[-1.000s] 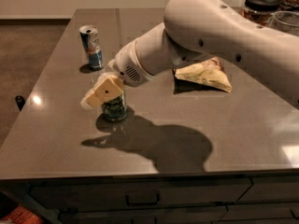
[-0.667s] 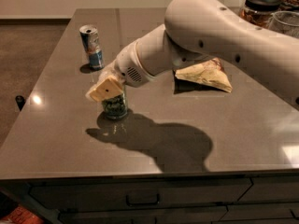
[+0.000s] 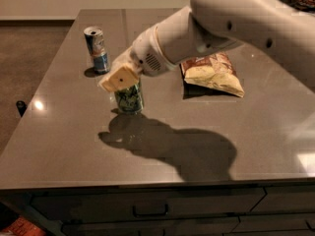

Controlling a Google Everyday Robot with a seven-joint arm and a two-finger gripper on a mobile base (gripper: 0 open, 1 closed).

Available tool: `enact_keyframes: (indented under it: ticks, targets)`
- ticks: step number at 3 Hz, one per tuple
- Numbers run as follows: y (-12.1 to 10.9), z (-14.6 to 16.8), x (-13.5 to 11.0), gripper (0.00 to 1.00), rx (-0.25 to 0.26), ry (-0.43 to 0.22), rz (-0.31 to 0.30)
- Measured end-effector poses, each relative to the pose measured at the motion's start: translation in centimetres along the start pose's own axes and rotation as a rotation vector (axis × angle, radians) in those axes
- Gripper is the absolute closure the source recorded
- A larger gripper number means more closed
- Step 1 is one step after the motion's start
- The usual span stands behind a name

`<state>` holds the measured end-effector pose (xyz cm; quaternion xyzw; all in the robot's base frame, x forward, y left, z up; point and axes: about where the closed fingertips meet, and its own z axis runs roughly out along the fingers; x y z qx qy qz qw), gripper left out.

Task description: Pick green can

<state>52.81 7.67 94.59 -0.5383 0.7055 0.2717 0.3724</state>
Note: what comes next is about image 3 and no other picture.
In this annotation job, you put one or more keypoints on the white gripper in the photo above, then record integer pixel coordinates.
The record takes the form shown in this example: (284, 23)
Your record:
(145, 55)

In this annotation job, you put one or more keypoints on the green soda can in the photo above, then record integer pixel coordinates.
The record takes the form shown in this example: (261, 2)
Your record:
(130, 100)

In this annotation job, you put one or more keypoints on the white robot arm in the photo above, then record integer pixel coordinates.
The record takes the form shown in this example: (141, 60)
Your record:
(206, 27)

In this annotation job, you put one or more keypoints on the blue and silver can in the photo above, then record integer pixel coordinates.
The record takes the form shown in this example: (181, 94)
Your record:
(95, 44)

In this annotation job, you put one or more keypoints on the brown and yellow chip bag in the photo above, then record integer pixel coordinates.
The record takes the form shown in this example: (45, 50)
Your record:
(213, 72)

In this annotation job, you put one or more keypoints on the black knob at counter side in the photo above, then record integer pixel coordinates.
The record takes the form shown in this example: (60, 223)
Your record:
(21, 106)

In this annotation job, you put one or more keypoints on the dark cabinet drawer front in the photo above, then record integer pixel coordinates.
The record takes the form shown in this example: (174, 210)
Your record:
(118, 207)

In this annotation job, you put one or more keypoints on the orange object at floor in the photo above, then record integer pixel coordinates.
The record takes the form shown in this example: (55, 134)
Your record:
(22, 227)

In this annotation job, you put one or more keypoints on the right cabinet drawer front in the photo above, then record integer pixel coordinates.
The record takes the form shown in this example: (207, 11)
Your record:
(287, 199)

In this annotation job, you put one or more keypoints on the black drawer handle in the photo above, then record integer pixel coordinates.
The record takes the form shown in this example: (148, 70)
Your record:
(150, 211)

